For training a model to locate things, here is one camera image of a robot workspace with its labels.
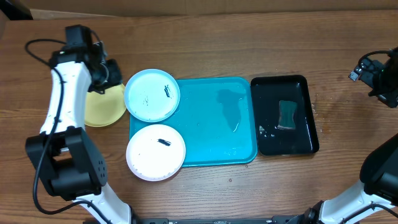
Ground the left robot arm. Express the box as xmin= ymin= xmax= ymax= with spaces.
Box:
xmin=25 ymin=40 xmax=140 ymax=223

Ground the white pink-rimmed plate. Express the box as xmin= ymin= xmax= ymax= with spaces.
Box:
xmin=126 ymin=124 xmax=186 ymax=182

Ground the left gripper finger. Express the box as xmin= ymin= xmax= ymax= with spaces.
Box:
xmin=106 ymin=59 xmax=123 ymax=88
xmin=88 ymin=85 xmax=105 ymax=95

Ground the yellow-green plate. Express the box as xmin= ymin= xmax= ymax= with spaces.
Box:
xmin=85 ymin=84 xmax=126 ymax=127

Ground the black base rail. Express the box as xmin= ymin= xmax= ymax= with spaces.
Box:
xmin=132 ymin=215 xmax=304 ymax=224

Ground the teal plastic tray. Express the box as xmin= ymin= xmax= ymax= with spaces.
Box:
xmin=129 ymin=77 xmax=257 ymax=167

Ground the green scrubbing sponge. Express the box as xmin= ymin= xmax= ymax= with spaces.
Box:
xmin=277 ymin=100 xmax=297 ymax=129

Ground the black rectangular water tray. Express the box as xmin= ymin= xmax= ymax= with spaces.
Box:
xmin=251 ymin=75 xmax=320 ymax=156

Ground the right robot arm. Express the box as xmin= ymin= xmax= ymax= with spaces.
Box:
xmin=281 ymin=48 xmax=397 ymax=224

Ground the black corner object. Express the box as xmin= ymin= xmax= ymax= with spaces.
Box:
xmin=0 ymin=0 xmax=33 ymax=21

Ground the light blue plate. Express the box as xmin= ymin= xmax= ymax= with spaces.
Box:
xmin=124 ymin=69 xmax=180 ymax=123

